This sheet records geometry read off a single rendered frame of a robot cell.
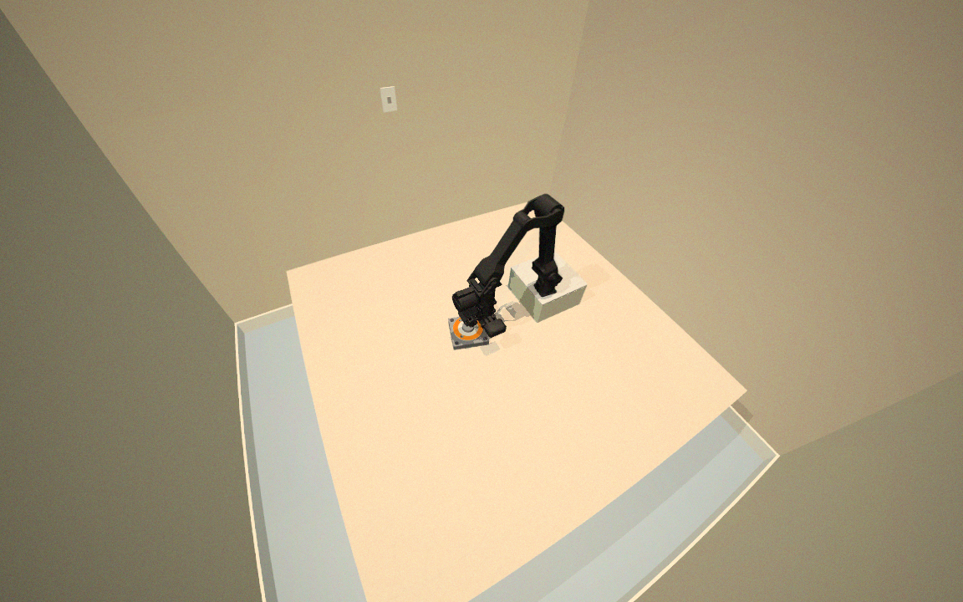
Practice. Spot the orange round plate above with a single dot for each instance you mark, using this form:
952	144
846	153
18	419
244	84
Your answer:
458	331

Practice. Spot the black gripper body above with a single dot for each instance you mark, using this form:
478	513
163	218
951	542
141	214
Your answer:
493	327

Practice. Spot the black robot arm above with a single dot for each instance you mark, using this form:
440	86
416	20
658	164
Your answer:
489	271

